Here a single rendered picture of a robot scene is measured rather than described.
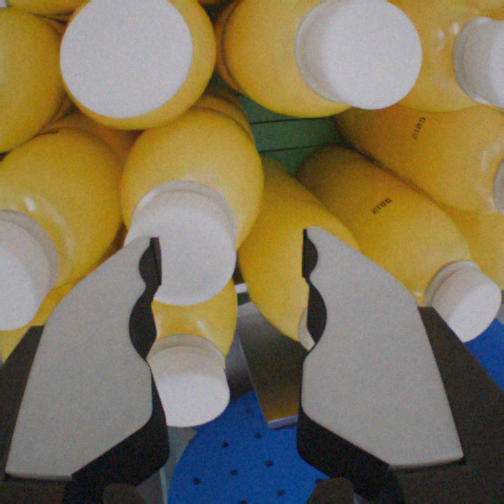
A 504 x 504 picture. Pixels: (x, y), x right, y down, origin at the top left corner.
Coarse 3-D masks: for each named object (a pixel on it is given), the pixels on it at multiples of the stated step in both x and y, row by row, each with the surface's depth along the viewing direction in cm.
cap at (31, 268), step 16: (0, 224) 13; (0, 240) 12; (16, 240) 13; (32, 240) 13; (0, 256) 12; (16, 256) 12; (32, 256) 13; (0, 272) 12; (16, 272) 12; (32, 272) 13; (48, 272) 14; (0, 288) 12; (16, 288) 13; (32, 288) 13; (0, 304) 13; (16, 304) 13; (32, 304) 13; (0, 320) 13; (16, 320) 13
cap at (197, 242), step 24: (168, 192) 14; (192, 192) 14; (144, 216) 13; (168, 216) 13; (192, 216) 13; (216, 216) 14; (168, 240) 13; (192, 240) 14; (216, 240) 14; (168, 264) 14; (192, 264) 14; (216, 264) 14; (168, 288) 14; (192, 288) 14; (216, 288) 14
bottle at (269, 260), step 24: (264, 168) 30; (264, 192) 26; (288, 192) 26; (264, 216) 24; (288, 216) 23; (312, 216) 22; (264, 240) 22; (288, 240) 21; (240, 264) 25; (264, 264) 22; (288, 264) 20; (264, 288) 21; (288, 288) 20; (264, 312) 22; (288, 312) 20; (288, 336) 22
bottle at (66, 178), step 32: (64, 128) 19; (96, 128) 20; (32, 160) 15; (64, 160) 16; (96, 160) 18; (0, 192) 14; (32, 192) 14; (64, 192) 15; (96, 192) 17; (32, 224) 14; (64, 224) 15; (96, 224) 17; (64, 256) 15; (96, 256) 18
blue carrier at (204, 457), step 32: (224, 416) 36; (256, 416) 36; (192, 448) 33; (224, 448) 33; (256, 448) 33; (288, 448) 32; (192, 480) 30; (224, 480) 30; (256, 480) 30; (288, 480) 30; (320, 480) 30
